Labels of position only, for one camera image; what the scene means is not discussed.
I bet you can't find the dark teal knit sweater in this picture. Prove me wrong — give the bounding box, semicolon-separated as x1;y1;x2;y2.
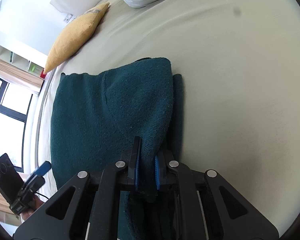
50;57;183;239

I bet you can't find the person's left hand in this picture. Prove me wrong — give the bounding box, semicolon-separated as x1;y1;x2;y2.
21;195;44;221

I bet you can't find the black framed window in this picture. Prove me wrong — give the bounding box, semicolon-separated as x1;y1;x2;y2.
0;78;33;171

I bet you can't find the red box on shelf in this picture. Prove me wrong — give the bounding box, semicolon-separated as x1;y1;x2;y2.
40;71;46;79

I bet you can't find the white cubby shelf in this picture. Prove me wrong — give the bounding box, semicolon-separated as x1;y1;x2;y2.
0;45;44;77

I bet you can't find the mustard yellow cushion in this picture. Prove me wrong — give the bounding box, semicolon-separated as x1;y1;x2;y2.
44;2;110;74

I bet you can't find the beige bed sheet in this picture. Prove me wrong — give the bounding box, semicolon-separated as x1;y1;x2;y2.
34;0;300;239

